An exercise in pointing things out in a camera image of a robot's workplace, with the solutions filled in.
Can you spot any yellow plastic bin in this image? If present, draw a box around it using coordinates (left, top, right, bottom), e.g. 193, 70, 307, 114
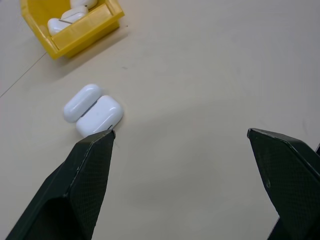
19, 0, 126, 60

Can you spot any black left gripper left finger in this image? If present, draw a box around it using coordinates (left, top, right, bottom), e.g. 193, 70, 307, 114
4, 129, 117, 240

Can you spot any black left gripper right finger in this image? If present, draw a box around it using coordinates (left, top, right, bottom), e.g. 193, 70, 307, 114
246, 127, 320, 240

